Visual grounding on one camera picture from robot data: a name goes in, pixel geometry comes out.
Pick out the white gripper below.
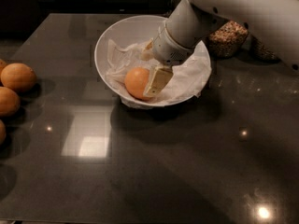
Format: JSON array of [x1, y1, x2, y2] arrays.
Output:
[[140, 21, 194, 98]]

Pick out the orange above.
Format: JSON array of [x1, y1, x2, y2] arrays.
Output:
[[1, 63, 37, 93], [0, 87, 21, 117], [124, 67, 150, 100]]

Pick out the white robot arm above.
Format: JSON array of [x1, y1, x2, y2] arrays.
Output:
[[144, 0, 299, 97]]

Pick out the white bowl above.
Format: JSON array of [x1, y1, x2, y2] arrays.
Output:
[[93, 14, 212, 110]]

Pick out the white paper sheet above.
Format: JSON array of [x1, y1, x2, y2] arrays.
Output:
[[105, 39, 211, 109]]

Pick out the glass jar middle grains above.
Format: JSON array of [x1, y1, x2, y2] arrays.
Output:
[[206, 21, 249, 59]]

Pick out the glass jar grains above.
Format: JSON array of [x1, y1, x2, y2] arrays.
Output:
[[206, 21, 249, 59], [249, 36, 279, 62]]

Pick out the glass jar right grains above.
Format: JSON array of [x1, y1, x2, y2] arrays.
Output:
[[249, 36, 279, 62]]

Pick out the orange lower left edge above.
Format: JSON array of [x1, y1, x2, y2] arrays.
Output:
[[0, 120, 7, 145]]

